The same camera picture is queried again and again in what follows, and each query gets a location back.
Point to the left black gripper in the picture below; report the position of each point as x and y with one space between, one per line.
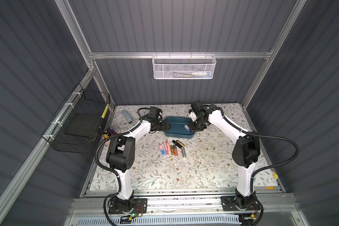
164 125

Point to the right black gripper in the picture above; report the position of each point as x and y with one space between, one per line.
195 124

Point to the teal storage box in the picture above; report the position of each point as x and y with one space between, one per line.
177 129

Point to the pink lip gloss tube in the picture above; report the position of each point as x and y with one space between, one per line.
166 147

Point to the gold glitter lipstick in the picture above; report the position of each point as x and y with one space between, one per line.
172 150

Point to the pink blue gradient lipstick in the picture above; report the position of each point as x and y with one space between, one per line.
163 152

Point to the coral lip gloss silver cap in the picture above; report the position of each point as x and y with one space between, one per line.
175 151

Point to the silver lipstick tube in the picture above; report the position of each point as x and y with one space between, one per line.
183 152

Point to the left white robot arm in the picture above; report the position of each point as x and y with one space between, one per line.
121 154

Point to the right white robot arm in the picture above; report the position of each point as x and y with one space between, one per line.
245 153

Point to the black lipstick gold band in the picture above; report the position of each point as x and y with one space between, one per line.
177 144

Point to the gold glitter lipstick angled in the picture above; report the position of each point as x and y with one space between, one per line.
180 143

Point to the grey blue small device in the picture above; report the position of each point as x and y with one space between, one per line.
127 116

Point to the cup of coloured pens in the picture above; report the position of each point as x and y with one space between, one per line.
108 132

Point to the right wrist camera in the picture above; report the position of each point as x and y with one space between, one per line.
196 107

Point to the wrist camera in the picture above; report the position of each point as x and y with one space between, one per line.
155 114
196 107

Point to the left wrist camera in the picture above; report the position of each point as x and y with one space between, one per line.
155 114

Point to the white wire mesh basket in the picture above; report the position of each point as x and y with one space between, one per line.
183 66

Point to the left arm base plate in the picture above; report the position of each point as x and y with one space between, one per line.
131 206

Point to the black wire basket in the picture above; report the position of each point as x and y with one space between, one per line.
78 126

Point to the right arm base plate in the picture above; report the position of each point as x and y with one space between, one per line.
238 203

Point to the white perforated cable tray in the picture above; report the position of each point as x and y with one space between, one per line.
177 220

